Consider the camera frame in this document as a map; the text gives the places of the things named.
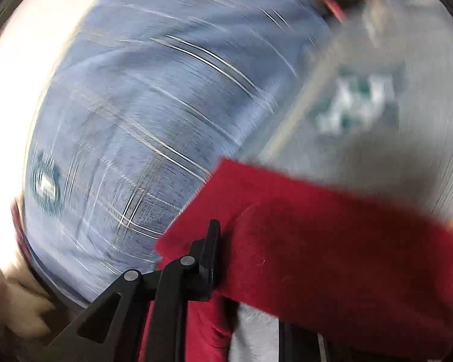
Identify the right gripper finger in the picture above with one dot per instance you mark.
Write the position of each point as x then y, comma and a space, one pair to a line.
142, 317

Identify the red garment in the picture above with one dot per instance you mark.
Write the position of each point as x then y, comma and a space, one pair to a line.
363, 274

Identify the beige crumpled cloth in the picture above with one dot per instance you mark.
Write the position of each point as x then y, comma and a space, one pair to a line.
23, 302

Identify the blue plaid pillow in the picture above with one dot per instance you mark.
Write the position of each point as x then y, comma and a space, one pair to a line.
146, 100

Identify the grey patterned bedsheet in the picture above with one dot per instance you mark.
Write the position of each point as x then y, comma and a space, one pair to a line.
375, 112

